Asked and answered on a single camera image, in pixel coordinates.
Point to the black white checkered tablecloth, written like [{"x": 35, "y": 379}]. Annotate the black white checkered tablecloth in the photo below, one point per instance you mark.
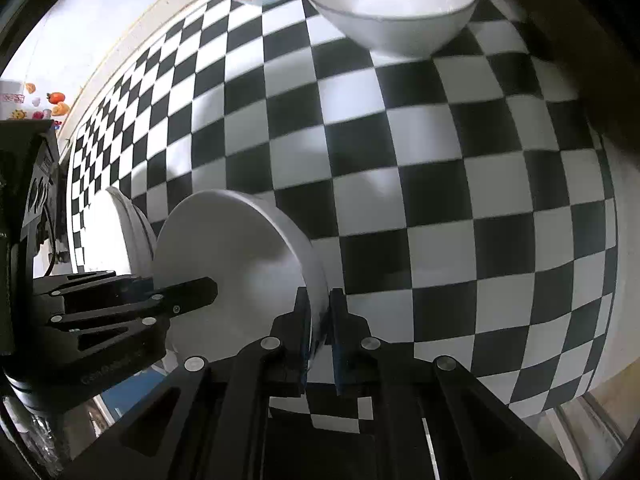
[{"x": 450, "y": 210}]

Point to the plain white plate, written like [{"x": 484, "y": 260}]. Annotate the plain white plate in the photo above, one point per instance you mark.
[{"x": 235, "y": 250}]

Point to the white bowl with dark rim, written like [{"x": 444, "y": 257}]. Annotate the white bowl with dark rim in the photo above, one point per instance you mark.
[{"x": 390, "y": 25}]

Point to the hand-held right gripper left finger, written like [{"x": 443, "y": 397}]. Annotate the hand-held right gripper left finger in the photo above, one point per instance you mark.
[{"x": 302, "y": 320}]

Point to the white plate black striped rim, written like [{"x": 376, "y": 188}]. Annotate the white plate black striped rim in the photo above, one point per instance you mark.
[{"x": 132, "y": 240}]

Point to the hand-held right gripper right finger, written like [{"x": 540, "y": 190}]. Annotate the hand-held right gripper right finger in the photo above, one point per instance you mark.
[{"x": 337, "y": 350}]

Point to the colourful wall sticker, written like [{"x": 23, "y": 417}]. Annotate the colourful wall sticker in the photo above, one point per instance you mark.
[{"x": 57, "y": 102}]

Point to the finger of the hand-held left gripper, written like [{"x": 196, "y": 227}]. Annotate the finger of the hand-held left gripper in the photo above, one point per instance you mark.
[
  {"x": 190, "y": 295},
  {"x": 90, "y": 285}
]

